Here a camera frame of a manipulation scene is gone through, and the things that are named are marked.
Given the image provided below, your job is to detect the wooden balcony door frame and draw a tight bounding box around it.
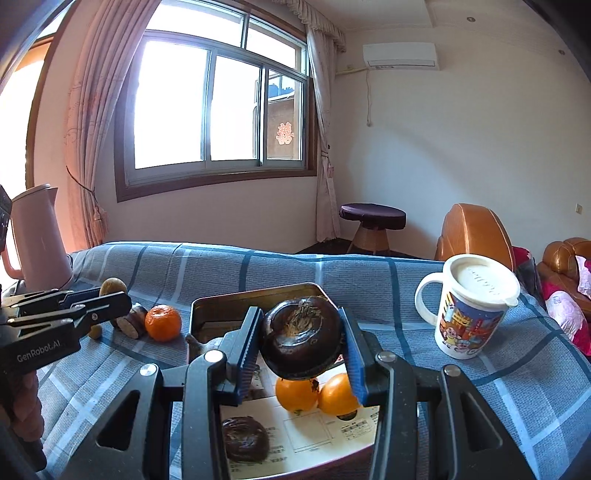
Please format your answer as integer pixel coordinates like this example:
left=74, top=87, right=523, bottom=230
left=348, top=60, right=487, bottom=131
left=0, top=34, right=55, bottom=190

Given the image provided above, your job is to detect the dark water chestnut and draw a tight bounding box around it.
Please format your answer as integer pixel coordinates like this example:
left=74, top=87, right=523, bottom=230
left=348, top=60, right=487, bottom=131
left=261, top=298, right=343, bottom=381
left=221, top=415, right=271, bottom=464

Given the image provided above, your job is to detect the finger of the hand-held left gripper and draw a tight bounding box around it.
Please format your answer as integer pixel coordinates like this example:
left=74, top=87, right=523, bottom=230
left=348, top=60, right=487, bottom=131
left=9, top=291, right=133, bottom=340
left=0, top=288, right=88, bottom=319

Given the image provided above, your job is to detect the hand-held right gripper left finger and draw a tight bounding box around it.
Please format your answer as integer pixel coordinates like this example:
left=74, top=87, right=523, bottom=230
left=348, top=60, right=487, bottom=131
left=65, top=305, right=265, bottom=480

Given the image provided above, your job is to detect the pink kettle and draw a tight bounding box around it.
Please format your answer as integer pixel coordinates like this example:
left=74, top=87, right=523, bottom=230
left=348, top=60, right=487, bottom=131
left=0, top=184, right=75, bottom=289

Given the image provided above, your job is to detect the brown leather armchair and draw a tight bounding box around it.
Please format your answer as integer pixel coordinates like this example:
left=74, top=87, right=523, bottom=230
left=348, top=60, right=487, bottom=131
left=434, top=203, right=515, bottom=273

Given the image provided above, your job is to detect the pink rectangular tin box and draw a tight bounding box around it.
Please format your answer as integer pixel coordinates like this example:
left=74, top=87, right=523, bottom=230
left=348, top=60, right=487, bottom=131
left=187, top=282, right=384, bottom=480

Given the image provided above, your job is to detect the textured mandarin orange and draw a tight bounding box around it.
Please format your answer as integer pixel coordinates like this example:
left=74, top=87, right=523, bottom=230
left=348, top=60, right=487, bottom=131
left=144, top=305, right=182, bottom=343

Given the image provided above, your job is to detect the brown leather sofa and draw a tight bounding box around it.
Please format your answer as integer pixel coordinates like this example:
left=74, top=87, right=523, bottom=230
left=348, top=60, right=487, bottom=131
left=536, top=237, right=591, bottom=324

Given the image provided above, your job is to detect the wooden framed window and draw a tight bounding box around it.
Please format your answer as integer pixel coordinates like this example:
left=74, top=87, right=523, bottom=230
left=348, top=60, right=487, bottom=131
left=115, top=0, right=319, bottom=203

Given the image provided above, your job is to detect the white mug lid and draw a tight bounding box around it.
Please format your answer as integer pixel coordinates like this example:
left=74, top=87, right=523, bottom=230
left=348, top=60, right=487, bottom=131
left=443, top=253, right=522, bottom=306

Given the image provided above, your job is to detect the pink curtain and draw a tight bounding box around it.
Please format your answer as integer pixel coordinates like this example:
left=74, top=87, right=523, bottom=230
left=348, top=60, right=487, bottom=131
left=65, top=0, right=160, bottom=250

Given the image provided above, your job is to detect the brown kiwi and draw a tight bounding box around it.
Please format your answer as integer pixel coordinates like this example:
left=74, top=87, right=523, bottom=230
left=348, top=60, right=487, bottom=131
left=100, top=277, right=129, bottom=298

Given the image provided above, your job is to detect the smooth small orange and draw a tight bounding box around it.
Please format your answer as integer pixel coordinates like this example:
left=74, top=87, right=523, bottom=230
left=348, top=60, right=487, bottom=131
left=276, top=376, right=320, bottom=414
left=318, top=373, right=363, bottom=416

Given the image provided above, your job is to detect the white air conditioner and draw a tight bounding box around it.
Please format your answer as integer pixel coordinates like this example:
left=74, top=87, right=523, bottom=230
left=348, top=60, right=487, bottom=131
left=362, top=43, right=441, bottom=71

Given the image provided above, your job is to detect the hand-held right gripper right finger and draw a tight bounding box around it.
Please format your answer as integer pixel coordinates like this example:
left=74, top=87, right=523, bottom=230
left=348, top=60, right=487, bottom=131
left=337, top=305, right=539, bottom=480

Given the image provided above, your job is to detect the round purple top stool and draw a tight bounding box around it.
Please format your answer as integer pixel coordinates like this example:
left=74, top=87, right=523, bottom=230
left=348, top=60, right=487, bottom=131
left=339, top=203, right=407, bottom=254

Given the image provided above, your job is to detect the blue plaid blanket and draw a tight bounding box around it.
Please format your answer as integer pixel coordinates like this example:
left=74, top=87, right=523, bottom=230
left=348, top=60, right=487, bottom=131
left=37, top=240, right=591, bottom=480

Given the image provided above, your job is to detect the pale curtain with valance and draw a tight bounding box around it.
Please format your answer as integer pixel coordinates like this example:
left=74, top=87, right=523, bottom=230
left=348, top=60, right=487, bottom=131
left=286, top=0, right=347, bottom=243

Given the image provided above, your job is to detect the white cartoon print mug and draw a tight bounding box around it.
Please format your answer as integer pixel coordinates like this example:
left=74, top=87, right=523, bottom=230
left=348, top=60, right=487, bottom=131
left=414, top=253, right=522, bottom=360

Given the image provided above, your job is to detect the pink floral blanket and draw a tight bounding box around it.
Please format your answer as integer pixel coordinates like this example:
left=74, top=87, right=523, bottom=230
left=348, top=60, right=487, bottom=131
left=512, top=247, right=591, bottom=356

